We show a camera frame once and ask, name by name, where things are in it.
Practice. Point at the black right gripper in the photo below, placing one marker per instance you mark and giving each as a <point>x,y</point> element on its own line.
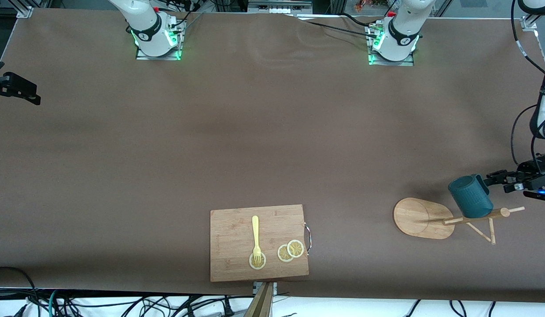
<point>12,83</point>

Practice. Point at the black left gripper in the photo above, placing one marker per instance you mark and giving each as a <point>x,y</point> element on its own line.
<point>530,169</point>

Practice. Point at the dark green mug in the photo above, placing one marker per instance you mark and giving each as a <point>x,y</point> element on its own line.
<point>470,198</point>

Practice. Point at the wooden mug rack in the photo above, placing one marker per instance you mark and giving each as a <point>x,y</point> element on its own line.
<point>417,218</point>

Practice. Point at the lemon slice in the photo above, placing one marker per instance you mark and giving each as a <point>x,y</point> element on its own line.
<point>295,248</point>
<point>263,260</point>
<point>282,254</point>

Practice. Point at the bamboo cutting board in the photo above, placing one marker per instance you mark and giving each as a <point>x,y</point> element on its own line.
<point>233,237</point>

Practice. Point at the yellow plastic fork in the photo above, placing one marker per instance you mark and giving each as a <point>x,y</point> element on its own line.
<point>255,229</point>

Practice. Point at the white power strip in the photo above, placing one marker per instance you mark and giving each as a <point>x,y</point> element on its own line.
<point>277,8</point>

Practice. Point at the wooden bar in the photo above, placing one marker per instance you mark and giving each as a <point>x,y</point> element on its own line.
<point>261,304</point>

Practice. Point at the aluminium corner bracket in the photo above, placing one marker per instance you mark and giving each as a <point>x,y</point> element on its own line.
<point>25,12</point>
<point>528,24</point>

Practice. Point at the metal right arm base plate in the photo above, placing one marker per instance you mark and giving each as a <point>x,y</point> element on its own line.
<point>142,56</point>

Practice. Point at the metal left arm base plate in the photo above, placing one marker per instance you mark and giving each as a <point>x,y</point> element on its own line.
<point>409,62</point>

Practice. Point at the small metal bracket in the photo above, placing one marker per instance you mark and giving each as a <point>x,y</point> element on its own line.
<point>274,288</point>

